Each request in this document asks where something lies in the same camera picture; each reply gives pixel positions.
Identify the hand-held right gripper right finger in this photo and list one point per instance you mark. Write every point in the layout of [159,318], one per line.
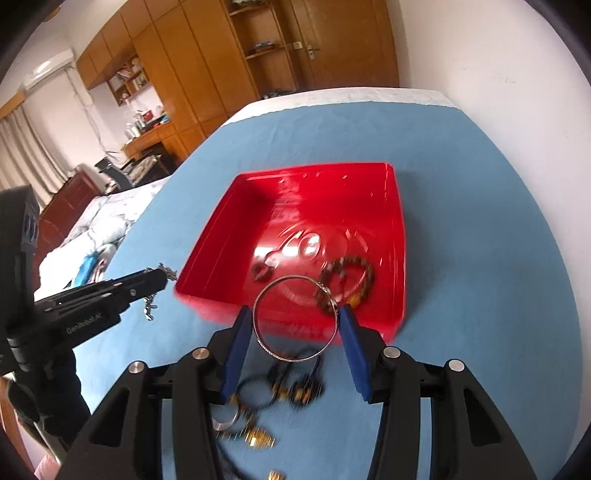
[356,360]

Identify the wooden wardrobe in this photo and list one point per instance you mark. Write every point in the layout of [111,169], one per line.
[194,69]

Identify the black office chair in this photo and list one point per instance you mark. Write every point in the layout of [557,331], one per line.
[115,173]

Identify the wooden open shelf unit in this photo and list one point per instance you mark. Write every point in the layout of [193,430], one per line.
[263,46]

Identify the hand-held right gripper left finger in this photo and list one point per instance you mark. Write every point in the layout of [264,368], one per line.
[234,360]

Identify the reddish wooden bed frame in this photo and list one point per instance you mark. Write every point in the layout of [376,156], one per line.
[69,203]

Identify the red box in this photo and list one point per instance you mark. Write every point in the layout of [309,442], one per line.
[147,115]

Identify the wooden door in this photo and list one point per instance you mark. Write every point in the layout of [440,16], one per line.
[351,41]

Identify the blue tablecloth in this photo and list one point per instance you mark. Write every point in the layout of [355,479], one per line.
[461,230]

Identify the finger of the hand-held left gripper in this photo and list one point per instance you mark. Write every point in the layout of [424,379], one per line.
[106,285]
[120,297]

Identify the wooden desk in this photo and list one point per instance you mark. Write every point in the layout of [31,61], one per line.
[157,141]

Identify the person's left forearm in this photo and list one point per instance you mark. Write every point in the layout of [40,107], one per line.
[46,467]

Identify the person's left hand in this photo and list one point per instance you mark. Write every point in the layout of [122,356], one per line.
[60,397]

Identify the red plastic tray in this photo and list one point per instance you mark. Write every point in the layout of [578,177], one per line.
[323,207]

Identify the blue folded cloth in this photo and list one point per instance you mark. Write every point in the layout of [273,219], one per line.
[85,270]

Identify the wooden wall bookshelf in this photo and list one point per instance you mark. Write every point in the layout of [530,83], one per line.
[129,78]

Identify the white air conditioner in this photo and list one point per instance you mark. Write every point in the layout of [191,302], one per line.
[48,69]

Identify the beige curtain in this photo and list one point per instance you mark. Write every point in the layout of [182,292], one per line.
[27,147]

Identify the loose gold bead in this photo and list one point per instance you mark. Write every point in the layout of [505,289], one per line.
[275,475]

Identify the white underlay cloth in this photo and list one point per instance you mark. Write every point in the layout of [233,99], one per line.
[346,94]

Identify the grey quilt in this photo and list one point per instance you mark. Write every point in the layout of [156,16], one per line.
[106,217]

